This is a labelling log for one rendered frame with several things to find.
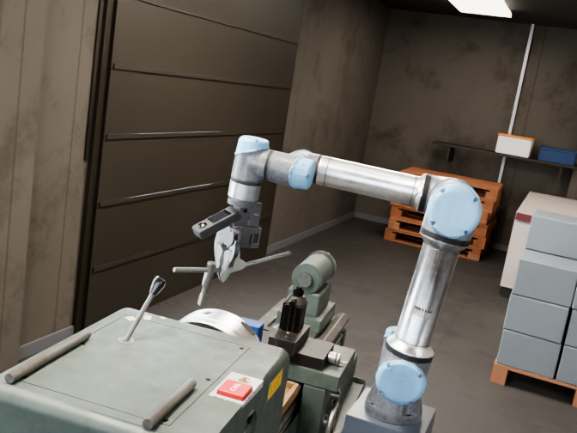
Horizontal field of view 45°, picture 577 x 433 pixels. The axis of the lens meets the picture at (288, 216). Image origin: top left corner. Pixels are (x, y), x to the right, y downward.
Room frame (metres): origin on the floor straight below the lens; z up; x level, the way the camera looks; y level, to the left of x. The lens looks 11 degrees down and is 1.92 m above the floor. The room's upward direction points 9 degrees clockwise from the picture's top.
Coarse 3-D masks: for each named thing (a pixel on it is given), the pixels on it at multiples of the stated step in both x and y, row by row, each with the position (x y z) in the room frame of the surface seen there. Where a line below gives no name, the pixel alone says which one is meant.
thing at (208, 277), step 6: (210, 264) 1.62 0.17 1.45; (210, 270) 1.62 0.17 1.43; (204, 276) 1.63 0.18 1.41; (210, 276) 1.62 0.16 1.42; (204, 282) 1.62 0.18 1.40; (210, 282) 1.63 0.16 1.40; (204, 288) 1.63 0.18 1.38; (204, 294) 1.63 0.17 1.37; (198, 300) 1.64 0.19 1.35; (204, 300) 1.63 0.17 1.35
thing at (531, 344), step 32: (544, 224) 5.08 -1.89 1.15; (576, 224) 5.00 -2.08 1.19; (544, 256) 4.95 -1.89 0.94; (576, 256) 4.98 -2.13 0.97; (544, 288) 4.67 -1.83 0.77; (576, 288) 4.60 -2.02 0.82; (512, 320) 4.73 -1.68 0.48; (544, 320) 4.65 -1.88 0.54; (576, 320) 4.58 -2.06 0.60; (512, 352) 4.71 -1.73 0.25; (544, 352) 4.63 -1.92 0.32; (576, 352) 4.55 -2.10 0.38; (576, 384) 4.54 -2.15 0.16
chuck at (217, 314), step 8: (200, 312) 1.88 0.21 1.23; (216, 312) 1.87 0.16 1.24; (224, 312) 1.88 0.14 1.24; (216, 320) 1.81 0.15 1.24; (224, 320) 1.82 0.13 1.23; (232, 320) 1.84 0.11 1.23; (240, 320) 1.87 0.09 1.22; (232, 328) 1.80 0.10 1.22; (240, 328) 1.83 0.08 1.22; (240, 336) 1.79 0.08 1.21; (248, 336) 1.82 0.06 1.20; (256, 336) 1.86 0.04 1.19
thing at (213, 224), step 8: (232, 208) 1.66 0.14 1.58; (216, 216) 1.64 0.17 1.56; (224, 216) 1.63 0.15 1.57; (232, 216) 1.63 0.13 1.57; (240, 216) 1.64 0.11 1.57; (200, 224) 1.61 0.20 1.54; (208, 224) 1.61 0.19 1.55; (216, 224) 1.61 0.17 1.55; (224, 224) 1.62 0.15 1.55; (200, 232) 1.59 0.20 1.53; (208, 232) 1.60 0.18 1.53; (216, 232) 1.61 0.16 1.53
